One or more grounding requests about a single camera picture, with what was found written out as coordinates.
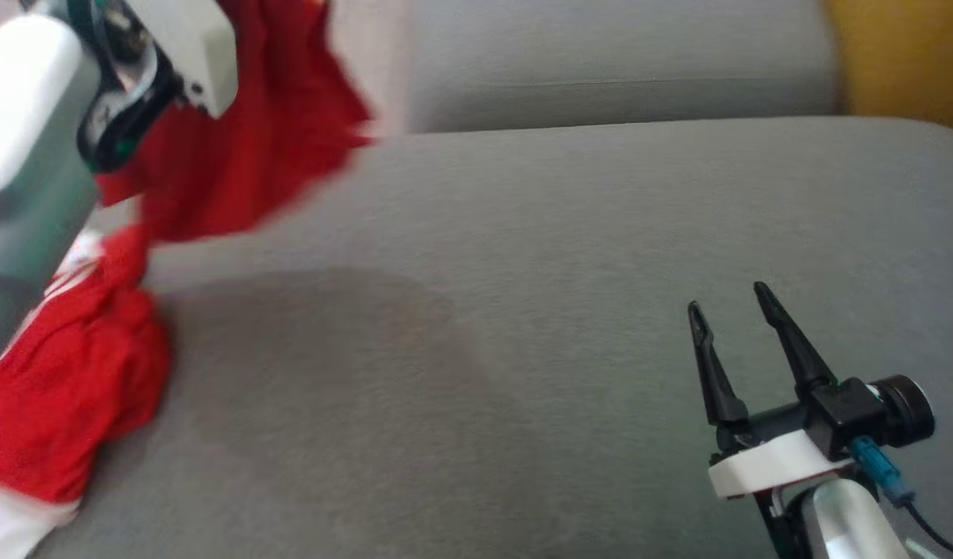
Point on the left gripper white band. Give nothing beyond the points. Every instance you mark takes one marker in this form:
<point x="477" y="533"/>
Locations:
<point x="196" y="46"/>

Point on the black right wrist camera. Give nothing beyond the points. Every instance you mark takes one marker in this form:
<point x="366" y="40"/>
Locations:
<point x="872" y="411"/>

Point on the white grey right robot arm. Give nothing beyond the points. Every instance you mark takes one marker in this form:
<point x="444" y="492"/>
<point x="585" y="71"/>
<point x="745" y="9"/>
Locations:
<point x="849" y="520"/>

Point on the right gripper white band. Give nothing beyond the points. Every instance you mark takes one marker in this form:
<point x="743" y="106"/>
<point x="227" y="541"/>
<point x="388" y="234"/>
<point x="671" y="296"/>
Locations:
<point x="771" y="462"/>

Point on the small grey sofa cushion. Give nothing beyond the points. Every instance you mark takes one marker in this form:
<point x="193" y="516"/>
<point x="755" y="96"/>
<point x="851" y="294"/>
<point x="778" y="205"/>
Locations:
<point x="616" y="62"/>

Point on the yellow panel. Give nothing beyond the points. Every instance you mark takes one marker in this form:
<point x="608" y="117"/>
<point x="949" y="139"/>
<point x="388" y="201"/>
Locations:
<point x="911" y="54"/>

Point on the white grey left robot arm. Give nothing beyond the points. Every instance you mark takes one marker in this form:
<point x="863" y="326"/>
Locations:
<point x="26" y="124"/>

